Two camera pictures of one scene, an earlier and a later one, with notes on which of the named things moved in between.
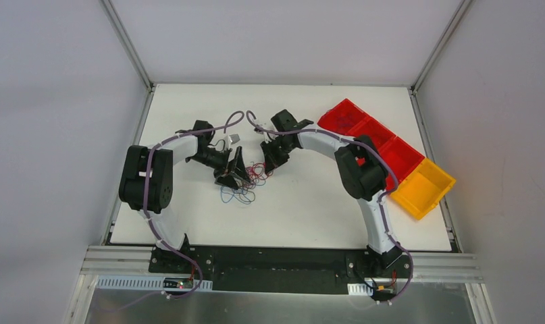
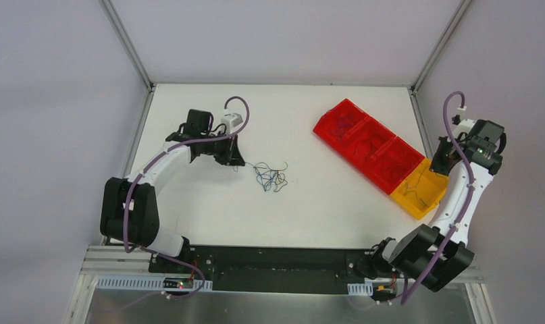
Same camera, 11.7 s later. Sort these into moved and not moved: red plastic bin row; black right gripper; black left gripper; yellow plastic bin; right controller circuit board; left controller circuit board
Moved: black left gripper; black right gripper
Not moved: red plastic bin row; left controller circuit board; yellow plastic bin; right controller circuit board
